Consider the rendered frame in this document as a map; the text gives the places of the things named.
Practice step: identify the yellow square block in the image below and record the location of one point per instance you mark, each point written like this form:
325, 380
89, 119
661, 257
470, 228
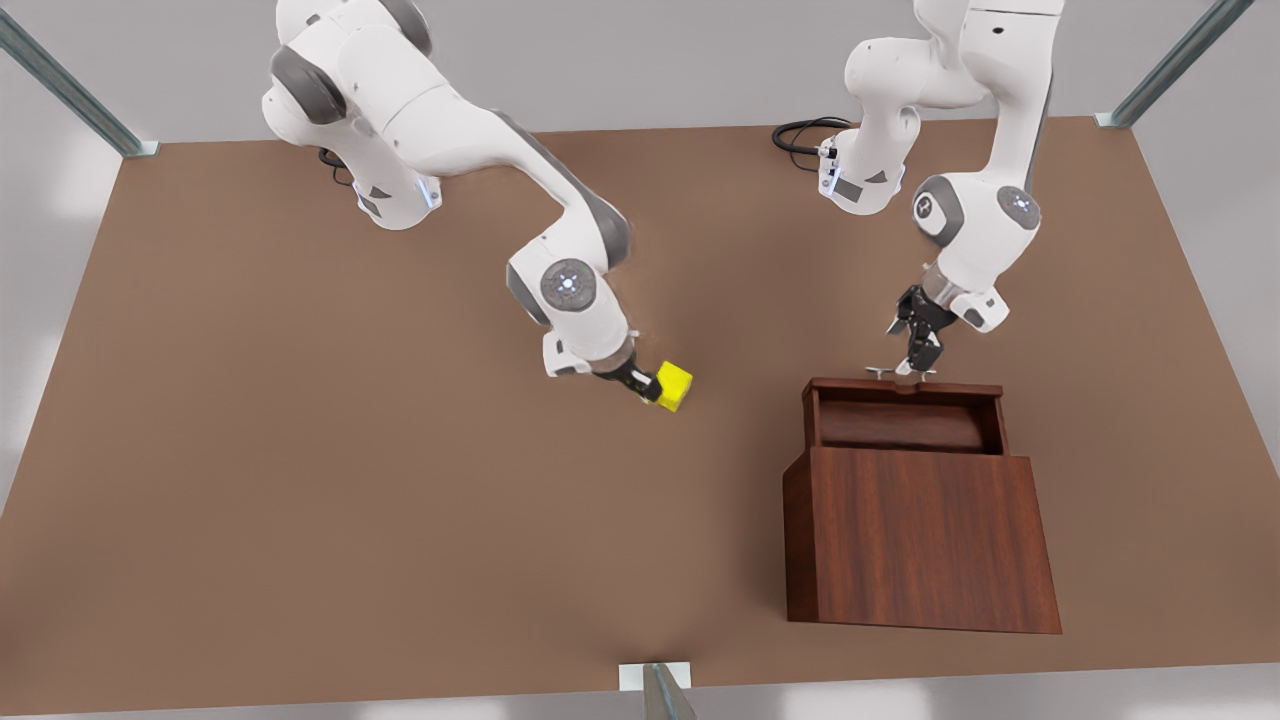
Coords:
674, 386

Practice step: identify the brown wooden drawer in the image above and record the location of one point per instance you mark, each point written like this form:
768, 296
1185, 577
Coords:
905, 412

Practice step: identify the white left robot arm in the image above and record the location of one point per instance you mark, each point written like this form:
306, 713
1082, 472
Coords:
985, 120

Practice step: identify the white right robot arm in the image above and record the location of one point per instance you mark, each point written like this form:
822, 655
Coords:
400, 110

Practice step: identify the brown wooden cabinet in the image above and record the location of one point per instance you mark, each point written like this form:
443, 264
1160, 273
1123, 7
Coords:
920, 540

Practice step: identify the silver frame post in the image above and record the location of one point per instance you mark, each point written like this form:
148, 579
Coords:
70, 88
660, 692
1170, 65

